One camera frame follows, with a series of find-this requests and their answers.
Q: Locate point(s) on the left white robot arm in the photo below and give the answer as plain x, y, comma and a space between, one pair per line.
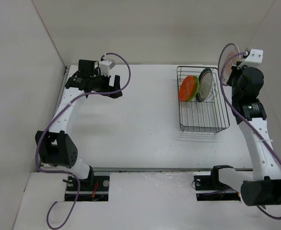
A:
56, 148

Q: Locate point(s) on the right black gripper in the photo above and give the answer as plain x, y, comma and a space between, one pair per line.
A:
235, 71

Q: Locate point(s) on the white plate teal rim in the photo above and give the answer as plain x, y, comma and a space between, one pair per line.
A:
205, 84

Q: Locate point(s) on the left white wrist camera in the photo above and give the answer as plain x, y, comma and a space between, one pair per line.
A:
105, 66

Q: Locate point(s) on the green plastic plate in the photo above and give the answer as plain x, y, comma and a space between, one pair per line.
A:
195, 89

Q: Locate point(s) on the dark wire dish rack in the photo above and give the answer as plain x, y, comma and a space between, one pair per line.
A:
209, 116

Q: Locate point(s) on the orange plastic plate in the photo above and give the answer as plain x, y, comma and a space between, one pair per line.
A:
183, 90

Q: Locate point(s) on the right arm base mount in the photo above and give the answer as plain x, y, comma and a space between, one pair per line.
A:
208, 190

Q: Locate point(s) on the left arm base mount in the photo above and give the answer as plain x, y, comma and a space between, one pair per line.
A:
97, 192

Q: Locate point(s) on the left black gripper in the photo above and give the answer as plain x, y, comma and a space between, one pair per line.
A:
108, 88

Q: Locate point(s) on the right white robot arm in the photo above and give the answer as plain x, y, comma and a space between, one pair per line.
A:
264, 187

